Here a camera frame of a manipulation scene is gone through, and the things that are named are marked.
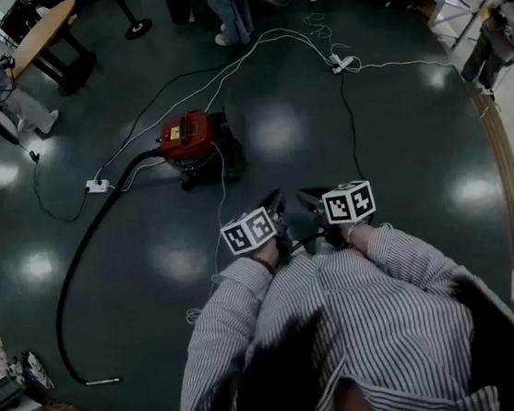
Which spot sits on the person's right forearm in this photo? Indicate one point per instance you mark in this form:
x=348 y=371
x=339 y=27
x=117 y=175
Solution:
x=402 y=252

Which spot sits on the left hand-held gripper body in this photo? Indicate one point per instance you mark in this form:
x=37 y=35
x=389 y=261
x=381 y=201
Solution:
x=247 y=231

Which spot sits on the black stanchion post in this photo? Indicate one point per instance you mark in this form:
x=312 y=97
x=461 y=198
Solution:
x=135 y=28

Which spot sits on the white power strip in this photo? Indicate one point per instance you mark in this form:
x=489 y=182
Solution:
x=96 y=186
x=342 y=63

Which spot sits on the person's left forearm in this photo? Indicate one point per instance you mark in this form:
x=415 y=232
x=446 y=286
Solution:
x=231 y=296

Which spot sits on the grey crate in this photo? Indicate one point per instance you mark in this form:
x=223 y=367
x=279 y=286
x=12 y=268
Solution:
x=1 y=394

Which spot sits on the red vacuum cleaner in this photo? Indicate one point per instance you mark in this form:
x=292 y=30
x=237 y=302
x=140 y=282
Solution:
x=185 y=134

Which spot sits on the person's striped shirt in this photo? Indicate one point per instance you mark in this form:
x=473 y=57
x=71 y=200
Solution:
x=345 y=319

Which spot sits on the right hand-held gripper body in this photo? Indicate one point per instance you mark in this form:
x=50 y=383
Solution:
x=348 y=202

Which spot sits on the round wooden table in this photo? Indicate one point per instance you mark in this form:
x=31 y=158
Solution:
x=42 y=31

